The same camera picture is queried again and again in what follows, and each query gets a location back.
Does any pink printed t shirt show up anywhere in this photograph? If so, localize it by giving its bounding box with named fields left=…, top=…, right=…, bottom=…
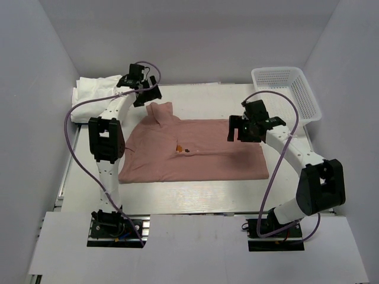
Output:
left=118, top=102, right=269, bottom=183

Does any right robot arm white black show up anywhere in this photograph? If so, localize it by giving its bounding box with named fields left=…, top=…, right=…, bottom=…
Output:
left=227, top=100, right=346, bottom=237

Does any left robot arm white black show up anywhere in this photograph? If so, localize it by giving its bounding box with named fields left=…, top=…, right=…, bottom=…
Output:
left=88, top=61, right=162, bottom=213

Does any white folded t shirt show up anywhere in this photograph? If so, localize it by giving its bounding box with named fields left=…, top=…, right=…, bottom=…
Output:
left=70, top=75, right=122, bottom=124

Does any white plastic mesh basket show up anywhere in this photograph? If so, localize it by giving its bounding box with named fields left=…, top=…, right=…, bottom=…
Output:
left=251, top=66, right=322, bottom=127

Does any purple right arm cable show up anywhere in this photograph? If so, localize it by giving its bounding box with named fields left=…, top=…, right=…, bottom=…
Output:
left=241, top=90, right=322, bottom=243

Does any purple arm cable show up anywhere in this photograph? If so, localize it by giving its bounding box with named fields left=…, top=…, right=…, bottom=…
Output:
left=64, top=60, right=163, bottom=249
left=241, top=90, right=322, bottom=243

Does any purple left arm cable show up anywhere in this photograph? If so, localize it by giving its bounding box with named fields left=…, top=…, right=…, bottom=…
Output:
left=64, top=60, right=163, bottom=249

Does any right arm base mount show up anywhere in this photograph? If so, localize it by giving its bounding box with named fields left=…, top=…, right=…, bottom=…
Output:
left=241, top=218, right=304, bottom=252

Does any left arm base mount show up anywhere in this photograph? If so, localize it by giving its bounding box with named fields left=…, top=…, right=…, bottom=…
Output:
left=86, top=210, right=150, bottom=249

